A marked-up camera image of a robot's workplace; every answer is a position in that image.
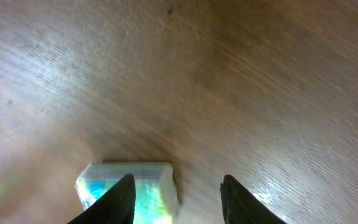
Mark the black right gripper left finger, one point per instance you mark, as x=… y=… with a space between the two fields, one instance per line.
x=116 y=206

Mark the small teal gum box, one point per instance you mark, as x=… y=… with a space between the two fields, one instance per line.
x=156 y=193

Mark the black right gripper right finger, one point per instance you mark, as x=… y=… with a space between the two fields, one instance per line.
x=239 y=206

